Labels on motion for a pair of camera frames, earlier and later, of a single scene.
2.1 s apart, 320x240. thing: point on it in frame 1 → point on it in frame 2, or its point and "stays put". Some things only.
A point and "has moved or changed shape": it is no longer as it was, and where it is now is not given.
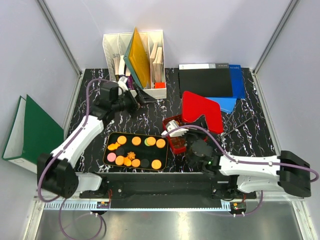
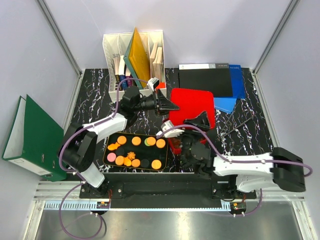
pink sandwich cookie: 111,157 stays put
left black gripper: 141,98 → 163,103
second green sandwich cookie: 145,142 stays put
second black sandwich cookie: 144,163 stays put
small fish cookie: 127,161 stays put
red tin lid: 194,106 has moved or changed shape
